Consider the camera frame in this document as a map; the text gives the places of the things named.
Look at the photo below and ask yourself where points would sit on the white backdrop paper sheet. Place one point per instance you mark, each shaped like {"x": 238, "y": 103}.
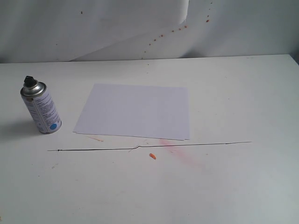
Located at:
{"x": 100, "y": 30}

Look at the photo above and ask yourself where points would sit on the silver spray can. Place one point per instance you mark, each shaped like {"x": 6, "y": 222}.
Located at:
{"x": 40, "y": 105}

